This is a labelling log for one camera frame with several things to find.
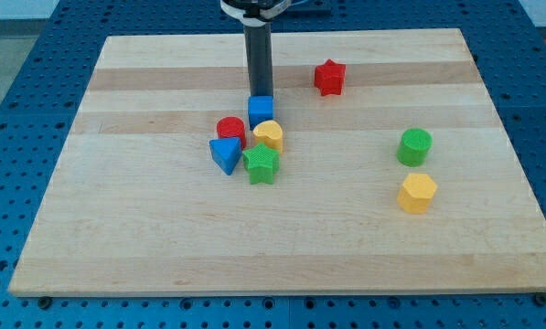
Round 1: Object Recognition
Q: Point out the blue triangle block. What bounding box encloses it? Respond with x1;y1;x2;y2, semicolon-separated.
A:
209;137;241;175

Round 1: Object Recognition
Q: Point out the green cylinder block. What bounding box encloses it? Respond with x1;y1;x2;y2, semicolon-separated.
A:
396;128;433;167

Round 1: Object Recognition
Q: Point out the green star block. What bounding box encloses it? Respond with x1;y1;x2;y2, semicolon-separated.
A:
242;143;280;185

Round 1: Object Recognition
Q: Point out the blue perforated table plate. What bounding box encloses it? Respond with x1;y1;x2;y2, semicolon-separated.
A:
0;1;546;328

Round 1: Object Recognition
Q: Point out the wooden board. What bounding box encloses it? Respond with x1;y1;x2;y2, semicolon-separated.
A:
9;28;546;297

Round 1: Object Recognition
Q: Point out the yellow heart block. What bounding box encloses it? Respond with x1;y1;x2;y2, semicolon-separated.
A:
252;120;284;154

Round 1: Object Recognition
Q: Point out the blue cube block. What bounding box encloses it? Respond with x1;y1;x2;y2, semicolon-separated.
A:
248;96;273;130

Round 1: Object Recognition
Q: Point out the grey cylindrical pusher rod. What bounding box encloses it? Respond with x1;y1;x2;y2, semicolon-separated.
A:
244;23;273;96

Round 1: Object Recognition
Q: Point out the yellow hexagon block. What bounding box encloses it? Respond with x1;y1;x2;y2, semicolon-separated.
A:
397;173;438;214

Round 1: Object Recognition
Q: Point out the red cylinder block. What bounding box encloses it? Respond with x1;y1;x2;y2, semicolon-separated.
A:
216;116;247;149

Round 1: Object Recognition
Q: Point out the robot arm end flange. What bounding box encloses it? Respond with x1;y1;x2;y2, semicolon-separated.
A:
219;0;292;27

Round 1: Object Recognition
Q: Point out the red star block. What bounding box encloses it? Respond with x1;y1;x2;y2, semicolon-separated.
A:
314;59;347;97

